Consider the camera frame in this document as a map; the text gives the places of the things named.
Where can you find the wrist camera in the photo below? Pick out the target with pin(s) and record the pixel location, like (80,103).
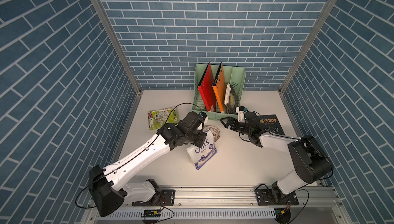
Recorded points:
(241,113)
(203,116)

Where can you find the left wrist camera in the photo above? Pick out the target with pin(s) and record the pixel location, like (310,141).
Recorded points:
(203,116)

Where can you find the dark patterned book in organizer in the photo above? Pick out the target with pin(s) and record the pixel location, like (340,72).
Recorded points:
(231,100)

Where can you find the small black electronics board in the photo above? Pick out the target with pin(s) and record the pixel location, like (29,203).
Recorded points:
(152,214)

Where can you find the red patterned breakfast bowl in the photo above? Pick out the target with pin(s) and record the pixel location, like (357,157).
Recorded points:
(214,130)

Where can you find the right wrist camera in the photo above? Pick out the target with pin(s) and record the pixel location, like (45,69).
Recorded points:
(241,113)

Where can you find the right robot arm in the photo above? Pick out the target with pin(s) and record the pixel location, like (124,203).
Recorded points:
(310,162)

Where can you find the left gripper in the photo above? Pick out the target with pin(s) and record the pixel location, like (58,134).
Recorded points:
(202,135)

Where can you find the orange folder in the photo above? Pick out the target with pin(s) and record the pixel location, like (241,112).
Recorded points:
(219,87)

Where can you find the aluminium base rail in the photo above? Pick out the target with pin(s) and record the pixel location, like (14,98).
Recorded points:
(245,197)

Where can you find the green comic book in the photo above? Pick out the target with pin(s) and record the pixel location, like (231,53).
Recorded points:
(157,118)

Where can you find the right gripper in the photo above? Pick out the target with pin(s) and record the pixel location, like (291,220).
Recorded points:
(231,120)

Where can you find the white oats bag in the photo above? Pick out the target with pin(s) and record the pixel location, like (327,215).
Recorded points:
(199,156)

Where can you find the red folder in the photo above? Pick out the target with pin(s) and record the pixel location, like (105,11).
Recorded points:
(206,91)

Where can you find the black book with antlers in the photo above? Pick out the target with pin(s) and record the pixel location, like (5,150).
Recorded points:
(271,123)

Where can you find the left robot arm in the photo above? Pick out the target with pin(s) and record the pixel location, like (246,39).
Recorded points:
(110,186)

